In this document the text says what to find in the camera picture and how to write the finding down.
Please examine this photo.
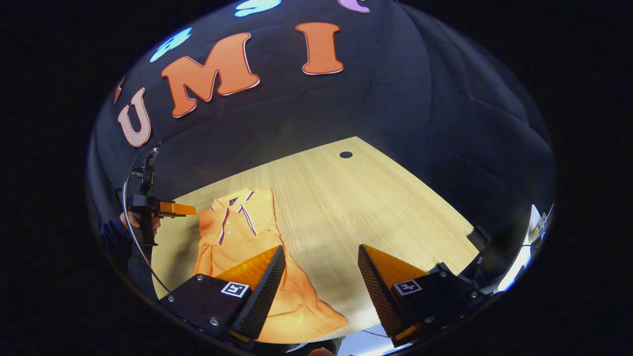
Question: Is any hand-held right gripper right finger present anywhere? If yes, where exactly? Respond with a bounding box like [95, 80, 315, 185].
[357, 244, 495, 348]

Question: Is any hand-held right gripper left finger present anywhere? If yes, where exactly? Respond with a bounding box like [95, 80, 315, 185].
[158, 245, 286, 347]

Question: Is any orange collared T-shirt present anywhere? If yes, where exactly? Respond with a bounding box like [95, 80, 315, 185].
[194, 187, 350, 344]

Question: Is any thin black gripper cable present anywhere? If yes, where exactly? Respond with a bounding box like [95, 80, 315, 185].
[121, 146, 171, 295]

